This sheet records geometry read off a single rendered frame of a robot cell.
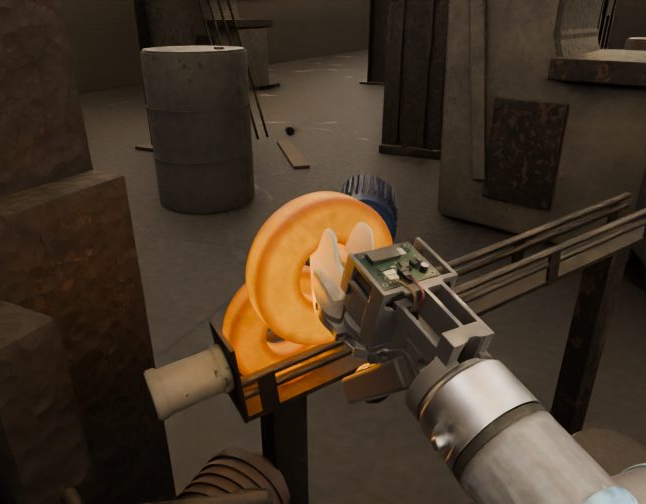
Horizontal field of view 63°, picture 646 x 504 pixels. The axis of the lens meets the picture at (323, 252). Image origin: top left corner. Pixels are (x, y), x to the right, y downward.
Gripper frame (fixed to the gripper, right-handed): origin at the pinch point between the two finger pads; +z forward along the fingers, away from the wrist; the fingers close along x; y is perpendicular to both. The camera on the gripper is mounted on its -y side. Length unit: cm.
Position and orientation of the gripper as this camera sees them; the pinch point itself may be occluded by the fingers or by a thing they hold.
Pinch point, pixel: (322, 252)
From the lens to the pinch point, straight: 52.5
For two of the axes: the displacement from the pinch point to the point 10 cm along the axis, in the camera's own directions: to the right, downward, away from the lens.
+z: -4.7, -5.9, 6.6
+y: 1.3, -7.9, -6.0
